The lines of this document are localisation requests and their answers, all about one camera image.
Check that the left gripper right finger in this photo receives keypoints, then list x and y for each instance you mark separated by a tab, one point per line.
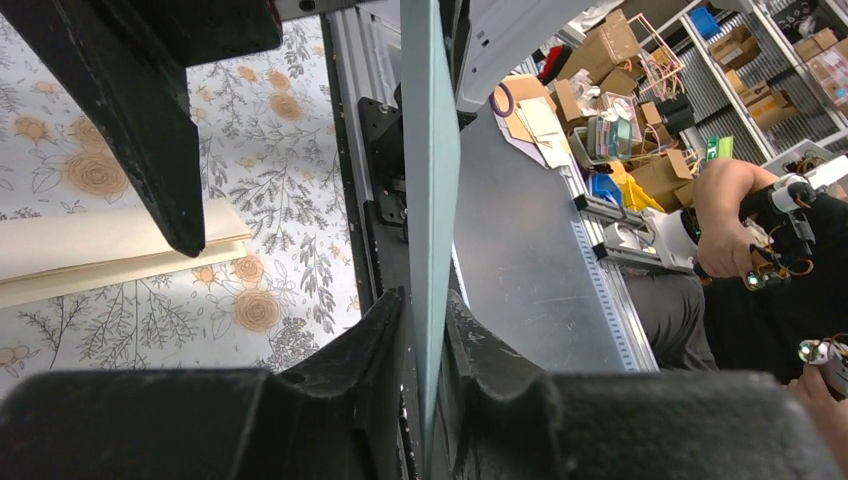
503	417

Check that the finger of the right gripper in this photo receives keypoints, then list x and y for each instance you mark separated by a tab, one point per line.
125	64

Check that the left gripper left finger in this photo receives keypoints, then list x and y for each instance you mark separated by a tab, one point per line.
332	416

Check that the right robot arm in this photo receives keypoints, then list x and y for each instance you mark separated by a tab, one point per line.
483	40

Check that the operator forearm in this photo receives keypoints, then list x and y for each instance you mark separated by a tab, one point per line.
723	250

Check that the cardboard box pile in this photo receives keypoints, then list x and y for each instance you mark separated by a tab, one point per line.
583	107

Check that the metal storage shelf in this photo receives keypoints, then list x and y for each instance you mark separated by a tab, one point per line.
718	109

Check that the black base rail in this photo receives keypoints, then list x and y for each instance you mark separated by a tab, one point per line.
364	69

